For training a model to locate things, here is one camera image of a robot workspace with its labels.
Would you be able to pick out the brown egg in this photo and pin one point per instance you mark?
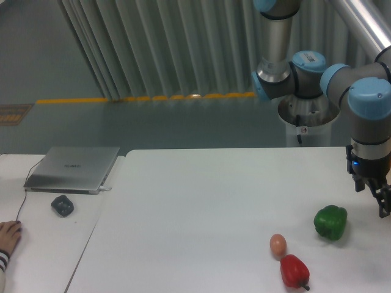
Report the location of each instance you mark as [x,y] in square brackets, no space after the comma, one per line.
[278,245]

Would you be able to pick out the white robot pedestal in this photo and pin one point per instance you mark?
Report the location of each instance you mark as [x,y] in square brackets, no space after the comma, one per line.
[308,122]

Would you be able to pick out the grey pleated curtain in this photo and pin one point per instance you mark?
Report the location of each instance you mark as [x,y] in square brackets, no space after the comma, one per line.
[169,48]

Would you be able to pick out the silver closed laptop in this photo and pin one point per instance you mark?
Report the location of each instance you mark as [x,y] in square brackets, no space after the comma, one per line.
[73,170]

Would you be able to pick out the green bell pepper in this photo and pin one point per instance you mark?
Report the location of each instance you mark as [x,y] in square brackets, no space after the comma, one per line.
[330,222]

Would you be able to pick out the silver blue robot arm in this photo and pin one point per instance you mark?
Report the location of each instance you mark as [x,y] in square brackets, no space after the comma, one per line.
[362,94]

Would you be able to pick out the red bell pepper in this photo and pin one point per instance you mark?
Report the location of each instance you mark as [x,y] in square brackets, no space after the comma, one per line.
[294,272]

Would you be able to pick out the person's hand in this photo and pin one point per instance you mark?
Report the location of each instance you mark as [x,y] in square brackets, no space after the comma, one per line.
[10,235]

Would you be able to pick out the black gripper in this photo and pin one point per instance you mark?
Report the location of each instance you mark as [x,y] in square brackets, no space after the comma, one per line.
[369,165]

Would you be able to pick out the small black plastic object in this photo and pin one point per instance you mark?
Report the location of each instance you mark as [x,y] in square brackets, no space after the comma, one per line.
[62,205]

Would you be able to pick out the striped sleeve forearm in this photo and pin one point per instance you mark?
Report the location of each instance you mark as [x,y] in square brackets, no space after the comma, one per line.
[4,260]

